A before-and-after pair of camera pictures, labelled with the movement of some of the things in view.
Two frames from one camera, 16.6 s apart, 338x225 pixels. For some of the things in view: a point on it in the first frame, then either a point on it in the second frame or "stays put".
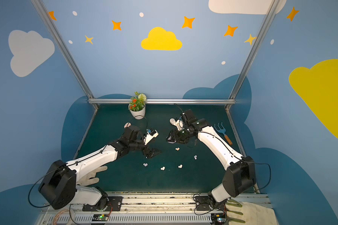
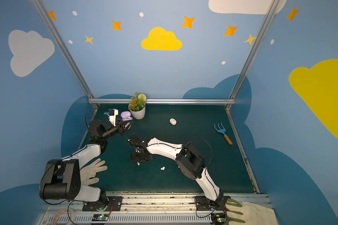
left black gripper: [146, 149] -> [121, 127]
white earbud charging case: [172, 121] stays put
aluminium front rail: [150, 209] stays put
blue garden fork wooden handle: [223, 130] stays put
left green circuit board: [100, 217] stays put
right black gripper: [175, 136] -> [141, 157]
